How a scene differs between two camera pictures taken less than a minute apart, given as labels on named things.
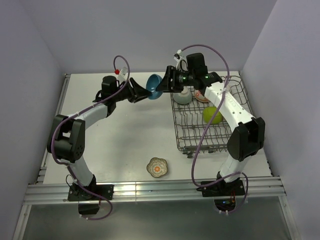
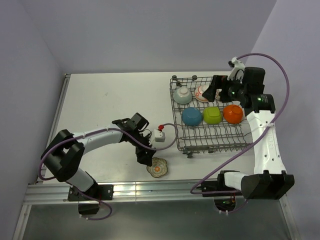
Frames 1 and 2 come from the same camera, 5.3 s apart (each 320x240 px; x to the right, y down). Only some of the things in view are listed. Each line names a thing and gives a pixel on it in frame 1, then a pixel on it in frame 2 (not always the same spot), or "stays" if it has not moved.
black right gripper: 166,85 → 219,81
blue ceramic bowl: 152,82 → 191,116
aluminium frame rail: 56,193 stays
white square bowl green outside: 208,112 stays
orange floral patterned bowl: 199,96 stays
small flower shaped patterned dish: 157,167 stays
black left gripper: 139,92 → 144,155
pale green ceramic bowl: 183,97 stays
